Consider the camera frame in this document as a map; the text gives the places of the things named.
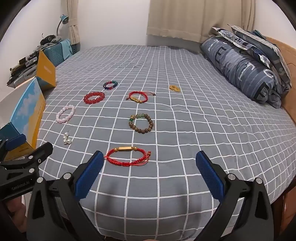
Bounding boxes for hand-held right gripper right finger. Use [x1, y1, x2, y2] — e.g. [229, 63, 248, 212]
[195, 151, 275, 241]

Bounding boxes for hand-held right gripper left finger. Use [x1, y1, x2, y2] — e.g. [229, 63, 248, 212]
[25, 151, 104, 241]

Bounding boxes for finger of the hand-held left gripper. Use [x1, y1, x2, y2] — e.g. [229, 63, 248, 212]
[0, 134, 26, 163]
[0, 142, 53, 186]

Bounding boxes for sky print jewelry box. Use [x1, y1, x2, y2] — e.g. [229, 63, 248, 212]
[0, 77, 47, 161]

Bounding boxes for red bead bracelet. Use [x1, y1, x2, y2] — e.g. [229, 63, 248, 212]
[84, 91, 105, 105]

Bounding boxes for red cord bracelet small charm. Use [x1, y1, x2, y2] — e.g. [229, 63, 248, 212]
[125, 91, 156, 104]

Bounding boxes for person's left hand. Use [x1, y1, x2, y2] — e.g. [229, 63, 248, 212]
[5, 198, 28, 233]

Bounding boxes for grey grid bedsheet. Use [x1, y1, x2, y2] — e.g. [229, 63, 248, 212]
[30, 44, 296, 234]

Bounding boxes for pile of dark desk items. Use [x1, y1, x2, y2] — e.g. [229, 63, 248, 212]
[7, 50, 40, 88]

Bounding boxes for yellow cardboard box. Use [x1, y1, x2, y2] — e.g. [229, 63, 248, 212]
[36, 50, 57, 91]

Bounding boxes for teal ribbed suitcase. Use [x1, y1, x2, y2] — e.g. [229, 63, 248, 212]
[43, 40, 72, 67]

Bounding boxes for teal cloth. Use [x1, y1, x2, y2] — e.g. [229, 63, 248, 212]
[61, 39, 73, 56]

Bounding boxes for dark clothes and headphones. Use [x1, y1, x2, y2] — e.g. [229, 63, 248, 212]
[40, 34, 62, 45]

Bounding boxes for grey camouflage pillow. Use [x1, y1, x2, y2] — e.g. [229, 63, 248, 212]
[201, 36, 286, 109]

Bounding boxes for wooden headboard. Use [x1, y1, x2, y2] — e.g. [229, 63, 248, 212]
[264, 36, 296, 232]

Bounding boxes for blue desk lamp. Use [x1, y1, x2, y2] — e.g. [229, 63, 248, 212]
[56, 14, 70, 37]

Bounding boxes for narrow beige curtain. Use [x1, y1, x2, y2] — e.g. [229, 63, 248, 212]
[67, 0, 81, 55]

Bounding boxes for pale patterned pillow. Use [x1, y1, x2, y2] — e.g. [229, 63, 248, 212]
[211, 24, 273, 65]

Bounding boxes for wide beige curtain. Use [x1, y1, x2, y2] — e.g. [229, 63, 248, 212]
[147, 0, 252, 43]

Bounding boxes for pink bead bracelet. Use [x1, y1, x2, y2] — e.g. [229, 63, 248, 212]
[56, 105, 76, 124]

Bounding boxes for red cord bracelet gold bar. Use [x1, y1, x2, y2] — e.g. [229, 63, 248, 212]
[105, 146, 152, 167]

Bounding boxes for brown wooden bead bracelet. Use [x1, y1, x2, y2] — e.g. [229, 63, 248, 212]
[129, 113, 155, 133]

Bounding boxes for multicoloured glass bead bracelet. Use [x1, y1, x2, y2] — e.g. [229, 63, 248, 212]
[103, 80, 118, 90]

